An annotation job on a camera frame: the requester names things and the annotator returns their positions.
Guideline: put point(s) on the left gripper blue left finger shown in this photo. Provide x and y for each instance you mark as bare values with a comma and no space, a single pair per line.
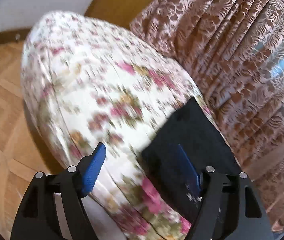
37,218

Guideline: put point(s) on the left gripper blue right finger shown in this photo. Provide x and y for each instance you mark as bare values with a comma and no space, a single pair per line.
246,211

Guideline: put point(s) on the black pants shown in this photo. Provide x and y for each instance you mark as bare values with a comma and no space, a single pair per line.
203,144

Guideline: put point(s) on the floral bed sheet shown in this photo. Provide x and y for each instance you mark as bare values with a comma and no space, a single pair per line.
86,81

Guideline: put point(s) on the brown floral curtain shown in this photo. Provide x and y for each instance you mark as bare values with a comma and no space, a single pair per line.
234,51

